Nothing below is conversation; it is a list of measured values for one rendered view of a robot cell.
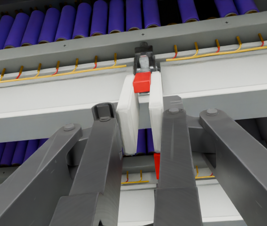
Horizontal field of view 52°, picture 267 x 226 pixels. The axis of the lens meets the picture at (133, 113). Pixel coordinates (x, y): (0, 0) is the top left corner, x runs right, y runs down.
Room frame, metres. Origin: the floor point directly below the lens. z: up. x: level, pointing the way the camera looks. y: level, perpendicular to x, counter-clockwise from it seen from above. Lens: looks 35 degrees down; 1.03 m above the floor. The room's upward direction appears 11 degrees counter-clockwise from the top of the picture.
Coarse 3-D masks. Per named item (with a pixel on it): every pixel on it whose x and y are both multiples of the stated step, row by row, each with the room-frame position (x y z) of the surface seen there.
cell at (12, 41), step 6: (18, 18) 0.36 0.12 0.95; (24, 18) 0.36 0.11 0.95; (18, 24) 0.35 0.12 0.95; (24, 24) 0.35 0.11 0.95; (12, 30) 0.33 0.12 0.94; (18, 30) 0.33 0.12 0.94; (24, 30) 0.34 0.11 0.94; (12, 36) 0.32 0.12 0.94; (18, 36) 0.33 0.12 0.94; (6, 42) 0.31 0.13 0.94; (12, 42) 0.31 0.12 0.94; (18, 42) 0.32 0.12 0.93
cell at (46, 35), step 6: (48, 12) 0.35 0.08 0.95; (54, 12) 0.35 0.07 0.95; (48, 18) 0.34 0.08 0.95; (54, 18) 0.34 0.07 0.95; (48, 24) 0.33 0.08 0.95; (54, 24) 0.33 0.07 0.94; (42, 30) 0.32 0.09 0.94; (48, 30) 0.32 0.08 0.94; (54, 30) 0.33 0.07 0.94; (42, 36) 0.31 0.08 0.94; (48, 36) 0.31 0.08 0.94; (54, 36) 0.32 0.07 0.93; (48, 42) 0.31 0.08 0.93
